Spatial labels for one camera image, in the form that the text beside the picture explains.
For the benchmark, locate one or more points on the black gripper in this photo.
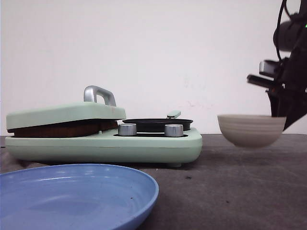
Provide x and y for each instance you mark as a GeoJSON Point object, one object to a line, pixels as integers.
{"type": "Point", "coordinates": [291, 82]}

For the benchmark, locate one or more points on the beige ribbed ceramic bowl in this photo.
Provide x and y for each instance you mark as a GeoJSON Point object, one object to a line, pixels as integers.
{"type": "Point", "coordinates": [251, 131]}

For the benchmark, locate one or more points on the white bread slice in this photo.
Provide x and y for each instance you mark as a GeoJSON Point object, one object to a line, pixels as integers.
{"type": "Point", "coordinates": [56, 131]}
{"type": "Point", "coordinates": [107, 125]}

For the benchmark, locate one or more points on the breakfast maker hinged lid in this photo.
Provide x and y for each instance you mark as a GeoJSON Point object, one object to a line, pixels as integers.
{"type": "Point", "coordinates": [98, 103]}

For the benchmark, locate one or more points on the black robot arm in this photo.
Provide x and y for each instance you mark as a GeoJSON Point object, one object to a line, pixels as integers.
{"type": "Point", "coordinates": [287, 33]}

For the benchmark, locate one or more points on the mint green breakfast maker base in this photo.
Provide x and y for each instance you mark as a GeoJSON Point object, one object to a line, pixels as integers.
{"type": "Point", "coordinates": [108, 146]}

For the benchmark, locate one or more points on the right silver control knob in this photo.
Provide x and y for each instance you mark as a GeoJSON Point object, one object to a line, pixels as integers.
{"type": "Point", "coordinates": [174, 130]}

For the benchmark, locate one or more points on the silver control knob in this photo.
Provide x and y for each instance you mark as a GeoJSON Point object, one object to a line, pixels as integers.
{"type": "Point", "coordinates": [127, 129]}
{"type": "Point", "coordinates": [174, 130]}

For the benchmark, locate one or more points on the small black frying pan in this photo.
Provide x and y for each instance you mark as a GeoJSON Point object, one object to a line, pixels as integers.
{"type": "Point", "coordinates": [156, 125]}

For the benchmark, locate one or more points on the left silver control knob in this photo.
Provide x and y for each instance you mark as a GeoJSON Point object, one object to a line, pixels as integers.
{"type": "Point", "coordinates": [127, 129]}

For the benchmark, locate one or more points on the blue plastic plate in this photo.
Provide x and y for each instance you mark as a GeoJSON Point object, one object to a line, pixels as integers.
{"type": "Point", "coordinates": [76, 197]}

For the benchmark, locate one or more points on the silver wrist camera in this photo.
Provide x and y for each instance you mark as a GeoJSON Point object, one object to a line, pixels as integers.
{"type": "Point", "coordinates": [269, 68]}

